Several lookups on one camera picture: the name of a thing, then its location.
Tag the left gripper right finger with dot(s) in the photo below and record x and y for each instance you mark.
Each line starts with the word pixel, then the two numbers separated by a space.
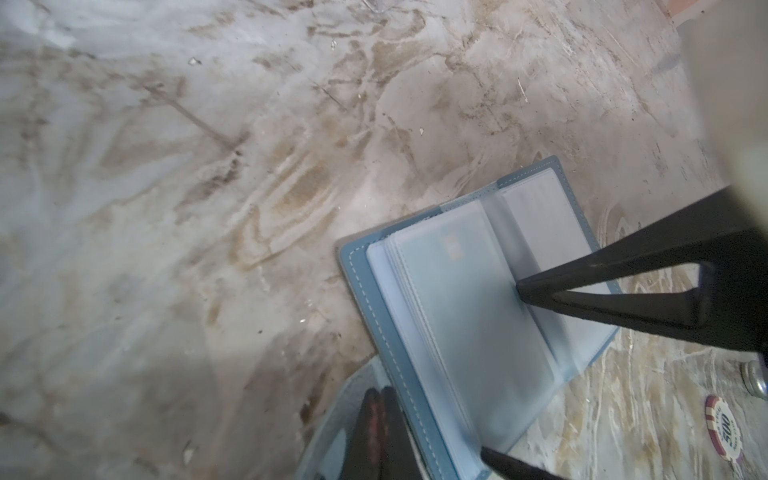
pixel 398 460

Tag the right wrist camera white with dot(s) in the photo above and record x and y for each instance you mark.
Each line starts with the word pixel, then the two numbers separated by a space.
pixel 726 53

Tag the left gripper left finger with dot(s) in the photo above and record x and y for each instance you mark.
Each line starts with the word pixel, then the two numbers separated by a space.
pixel 363 457

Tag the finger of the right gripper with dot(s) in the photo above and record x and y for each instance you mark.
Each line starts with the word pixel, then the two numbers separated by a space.
pixel 511 468
pixel 698 275

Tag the white poker chip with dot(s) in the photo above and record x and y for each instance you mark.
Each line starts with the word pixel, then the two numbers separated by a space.
pixel 723 429

